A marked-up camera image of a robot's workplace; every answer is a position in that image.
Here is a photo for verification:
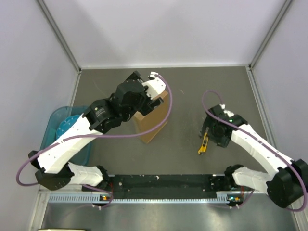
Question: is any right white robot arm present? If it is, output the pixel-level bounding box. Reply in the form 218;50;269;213
198;104;308;210

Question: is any blue perforated plate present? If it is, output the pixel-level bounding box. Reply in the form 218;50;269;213
56;115;80;139

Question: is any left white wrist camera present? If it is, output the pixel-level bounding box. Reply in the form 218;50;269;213
142;72;166;100

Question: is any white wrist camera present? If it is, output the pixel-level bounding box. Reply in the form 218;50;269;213
142;72;166;100
220;104;234;117

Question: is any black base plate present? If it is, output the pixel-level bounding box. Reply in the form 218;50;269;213
81;173;251;200

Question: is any grey cable duct rail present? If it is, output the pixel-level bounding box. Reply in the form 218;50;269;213
48;193;229;204

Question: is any yellow utility knife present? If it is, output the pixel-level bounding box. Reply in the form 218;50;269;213
198;131;209;155

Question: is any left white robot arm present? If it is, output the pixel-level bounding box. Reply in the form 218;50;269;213
31;71;166;191

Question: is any brown cardboard express box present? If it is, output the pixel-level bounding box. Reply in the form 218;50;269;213
133;91;169;144

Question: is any teal plastic bin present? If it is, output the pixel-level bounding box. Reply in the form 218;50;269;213
40;106;92;166

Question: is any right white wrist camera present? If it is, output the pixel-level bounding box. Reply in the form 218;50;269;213
220;104;234;117

